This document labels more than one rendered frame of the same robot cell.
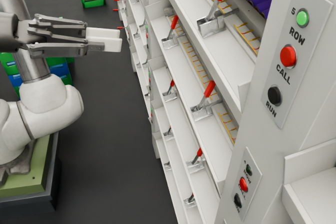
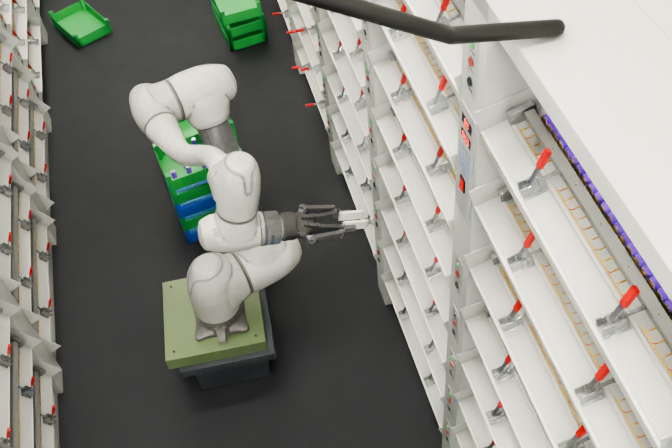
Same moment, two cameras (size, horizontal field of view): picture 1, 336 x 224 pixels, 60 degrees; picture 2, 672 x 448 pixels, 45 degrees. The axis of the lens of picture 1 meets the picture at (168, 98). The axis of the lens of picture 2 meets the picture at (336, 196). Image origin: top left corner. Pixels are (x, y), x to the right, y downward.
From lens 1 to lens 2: 1.59 m
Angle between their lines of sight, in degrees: 5
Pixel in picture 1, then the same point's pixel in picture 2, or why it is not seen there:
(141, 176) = (368, 328)
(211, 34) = (434, 230)
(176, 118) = (412, 267)
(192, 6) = (421, 201)
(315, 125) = (467, 298)
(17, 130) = (241, 285)
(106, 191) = (327, 349)
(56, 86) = not seen: hidden behind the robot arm
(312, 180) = (476, 317)
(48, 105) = (269, 256)
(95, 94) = not seen: hidden behind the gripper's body
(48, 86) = not seen: hidden behind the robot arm
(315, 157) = (473, 308)
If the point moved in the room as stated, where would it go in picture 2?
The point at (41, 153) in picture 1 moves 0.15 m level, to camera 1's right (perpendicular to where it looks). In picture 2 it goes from (254, 307) to (298, 305)
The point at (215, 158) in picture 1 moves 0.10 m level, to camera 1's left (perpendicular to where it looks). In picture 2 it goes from (444, 307) to (405, 309)
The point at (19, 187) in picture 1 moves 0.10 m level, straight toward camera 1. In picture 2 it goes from (243, 346) to (264, 364)
